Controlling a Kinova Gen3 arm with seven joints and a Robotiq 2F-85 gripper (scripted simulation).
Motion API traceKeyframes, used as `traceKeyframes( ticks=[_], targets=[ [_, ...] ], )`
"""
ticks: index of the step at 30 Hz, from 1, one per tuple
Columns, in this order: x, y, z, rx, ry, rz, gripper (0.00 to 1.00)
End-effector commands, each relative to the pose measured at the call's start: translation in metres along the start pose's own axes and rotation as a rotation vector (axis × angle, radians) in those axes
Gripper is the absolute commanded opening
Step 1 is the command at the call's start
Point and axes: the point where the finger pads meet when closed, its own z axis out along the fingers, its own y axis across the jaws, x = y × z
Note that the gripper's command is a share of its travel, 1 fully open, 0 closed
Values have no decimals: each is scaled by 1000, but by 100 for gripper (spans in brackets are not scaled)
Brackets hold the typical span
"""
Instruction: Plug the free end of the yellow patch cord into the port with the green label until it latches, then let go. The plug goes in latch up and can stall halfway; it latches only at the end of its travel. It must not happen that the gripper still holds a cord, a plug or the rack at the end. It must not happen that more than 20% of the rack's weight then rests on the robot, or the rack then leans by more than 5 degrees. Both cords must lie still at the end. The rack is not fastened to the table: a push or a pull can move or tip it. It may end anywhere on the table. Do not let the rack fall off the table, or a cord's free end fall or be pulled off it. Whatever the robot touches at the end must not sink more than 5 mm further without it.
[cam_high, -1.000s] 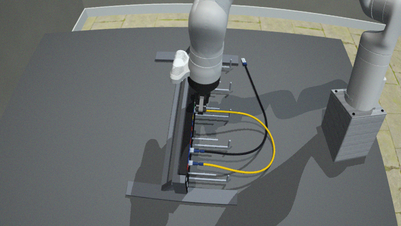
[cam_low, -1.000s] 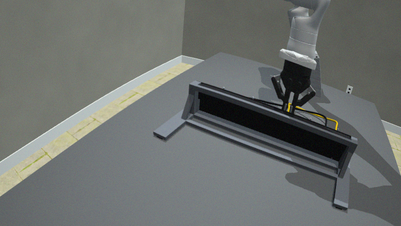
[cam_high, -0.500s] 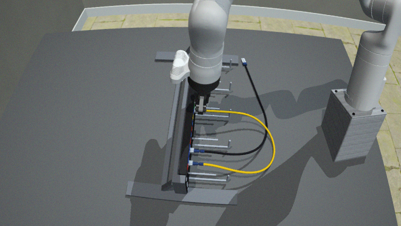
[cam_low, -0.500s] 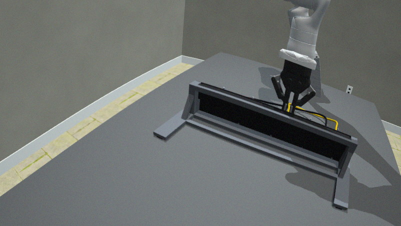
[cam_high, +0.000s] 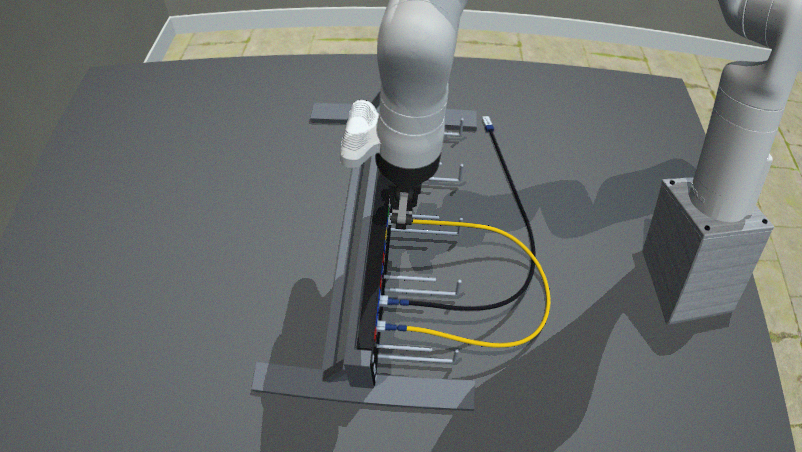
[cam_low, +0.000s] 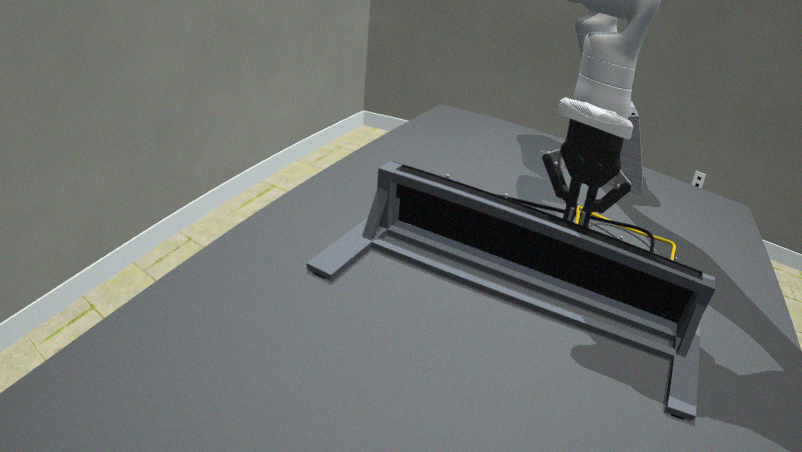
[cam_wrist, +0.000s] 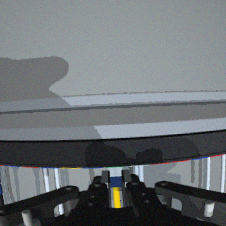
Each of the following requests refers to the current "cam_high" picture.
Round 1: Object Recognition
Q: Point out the black cable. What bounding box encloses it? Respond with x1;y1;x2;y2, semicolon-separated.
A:
399;129;536;311

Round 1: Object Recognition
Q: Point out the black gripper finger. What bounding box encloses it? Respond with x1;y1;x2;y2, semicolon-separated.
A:
388;180;422;230

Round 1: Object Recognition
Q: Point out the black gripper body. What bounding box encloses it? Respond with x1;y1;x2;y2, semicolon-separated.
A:
376;153;441;203

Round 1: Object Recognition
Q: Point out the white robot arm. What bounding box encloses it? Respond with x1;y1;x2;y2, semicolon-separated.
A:
340;0;802;222

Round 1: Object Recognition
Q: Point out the yellow patch cord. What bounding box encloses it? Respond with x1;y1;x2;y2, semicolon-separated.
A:
397;219;550;348

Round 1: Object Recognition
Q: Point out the white and blue cable plug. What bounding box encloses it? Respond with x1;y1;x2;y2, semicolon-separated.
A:
482;116;494;132

